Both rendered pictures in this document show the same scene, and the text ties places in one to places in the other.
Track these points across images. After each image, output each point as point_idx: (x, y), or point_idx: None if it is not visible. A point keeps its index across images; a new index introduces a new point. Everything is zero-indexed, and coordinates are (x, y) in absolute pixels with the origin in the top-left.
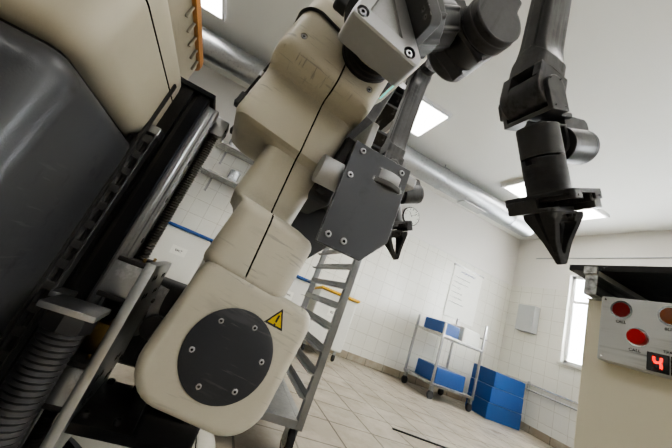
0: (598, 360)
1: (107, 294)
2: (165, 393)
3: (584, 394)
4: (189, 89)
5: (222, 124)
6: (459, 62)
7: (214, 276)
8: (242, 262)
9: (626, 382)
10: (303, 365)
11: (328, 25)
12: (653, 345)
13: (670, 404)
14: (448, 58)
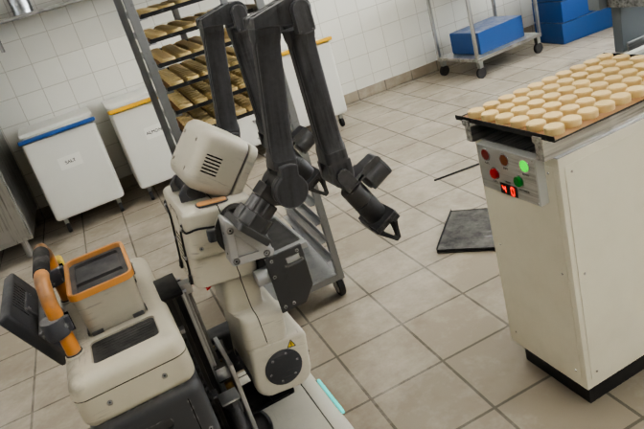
0: None
1: (223, 380)
2: (274, 390)
3: (488, 202)
4: (170, 300)
5: (188, 285)
6: None
7: (257, 353)
8: (262, 341)
9: (501, 193)
10: (313, 236)
11: (205, 230)
12: (501, 177)
13: (517, 204)
14: None
